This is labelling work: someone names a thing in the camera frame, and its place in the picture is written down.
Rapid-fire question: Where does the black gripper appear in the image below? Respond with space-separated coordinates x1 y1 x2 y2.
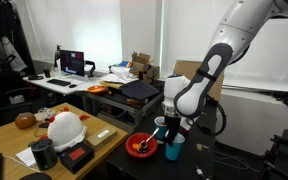
164 115 183 148

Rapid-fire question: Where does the metal spoon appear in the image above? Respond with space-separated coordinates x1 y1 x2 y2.
139 128 160 149

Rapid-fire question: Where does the large cardboard scrap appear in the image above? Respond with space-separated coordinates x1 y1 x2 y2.
196 143 211 152

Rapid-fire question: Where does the small wrapped candy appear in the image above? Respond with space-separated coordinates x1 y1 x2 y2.
195 167 206 178

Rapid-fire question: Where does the red bowl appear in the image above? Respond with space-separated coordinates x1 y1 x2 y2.
125 132 159 159

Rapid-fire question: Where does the brown cardboard sheet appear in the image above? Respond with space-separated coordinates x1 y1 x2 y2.
172 59 226 103

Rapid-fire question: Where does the small tan cardboard box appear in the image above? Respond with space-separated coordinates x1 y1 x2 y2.
83 125 118 151

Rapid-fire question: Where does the open cardboard box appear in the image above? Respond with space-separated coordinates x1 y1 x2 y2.
129 51 161 84

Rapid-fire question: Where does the white side table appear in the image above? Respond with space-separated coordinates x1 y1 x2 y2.
215 79 288 156

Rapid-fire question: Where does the white paper pile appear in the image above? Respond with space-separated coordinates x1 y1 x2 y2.
108 65 138 84

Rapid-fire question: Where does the orange bowl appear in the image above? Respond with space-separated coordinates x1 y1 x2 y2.
86 85 108 95

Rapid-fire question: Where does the black box red label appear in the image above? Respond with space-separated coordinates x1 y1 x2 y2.
58 142 96 175

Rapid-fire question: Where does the white desk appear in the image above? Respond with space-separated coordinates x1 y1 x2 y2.
22 71 112 96

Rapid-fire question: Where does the white plush chicken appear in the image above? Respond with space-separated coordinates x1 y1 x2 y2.
38 107 91 153

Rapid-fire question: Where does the black metal stand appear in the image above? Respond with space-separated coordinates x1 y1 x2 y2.
258 129 288 180

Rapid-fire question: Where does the monitor showing red window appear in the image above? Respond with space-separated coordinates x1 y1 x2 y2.
59 49 86 78

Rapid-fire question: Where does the black mug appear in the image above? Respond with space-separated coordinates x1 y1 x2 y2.
30 137 59 171
43 67 52 79

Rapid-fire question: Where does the crumpled clear plastic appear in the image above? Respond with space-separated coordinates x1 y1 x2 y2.
33 107 57 122

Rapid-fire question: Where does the black webcam stand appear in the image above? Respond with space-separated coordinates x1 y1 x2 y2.
53 44 62 71

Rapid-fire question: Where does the brown ball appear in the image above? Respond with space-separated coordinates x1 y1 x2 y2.
14 112 38 130

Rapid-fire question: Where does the white paper sheet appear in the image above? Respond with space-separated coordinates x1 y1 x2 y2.
15 146 38 168

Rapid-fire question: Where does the black headset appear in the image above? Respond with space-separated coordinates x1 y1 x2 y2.
27 74 44 81

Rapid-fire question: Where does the black armchair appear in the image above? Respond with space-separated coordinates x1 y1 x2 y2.
0 84 35 133

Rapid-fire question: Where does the hanging clothing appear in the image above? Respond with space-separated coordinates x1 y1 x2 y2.
0 0 28 79

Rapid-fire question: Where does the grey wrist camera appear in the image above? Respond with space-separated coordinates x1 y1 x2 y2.
180 116 194 132

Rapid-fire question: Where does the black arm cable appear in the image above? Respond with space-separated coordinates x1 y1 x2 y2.
195 94 228 137

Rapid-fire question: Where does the white cable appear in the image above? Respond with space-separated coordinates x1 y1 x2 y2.
2 154 35 173

